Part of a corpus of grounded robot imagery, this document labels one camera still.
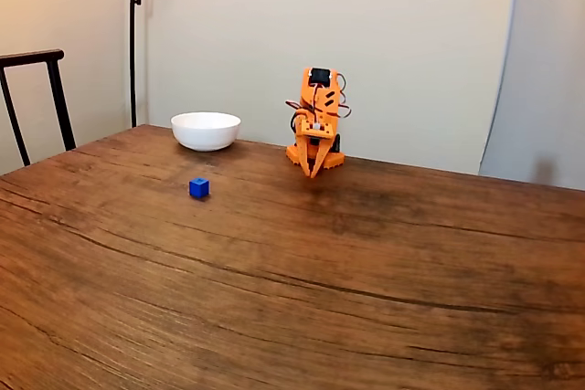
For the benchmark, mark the blue cube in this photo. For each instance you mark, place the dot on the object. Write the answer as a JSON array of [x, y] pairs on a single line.
[[199, 188]]

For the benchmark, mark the orange gripper camera mount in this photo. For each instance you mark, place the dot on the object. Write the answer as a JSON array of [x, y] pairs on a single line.
[[326, 127]]

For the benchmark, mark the black floor lamp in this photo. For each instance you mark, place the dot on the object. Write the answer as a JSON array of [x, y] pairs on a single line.
[[133, 43]]

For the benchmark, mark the black clamp knob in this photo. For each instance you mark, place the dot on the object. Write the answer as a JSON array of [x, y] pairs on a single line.
[[337, 143]]

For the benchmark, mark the black chair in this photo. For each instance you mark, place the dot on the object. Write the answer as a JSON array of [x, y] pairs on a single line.
[[55, 88]]

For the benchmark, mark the white bowl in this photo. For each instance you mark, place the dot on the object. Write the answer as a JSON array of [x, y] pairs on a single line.
[[205, 132]]

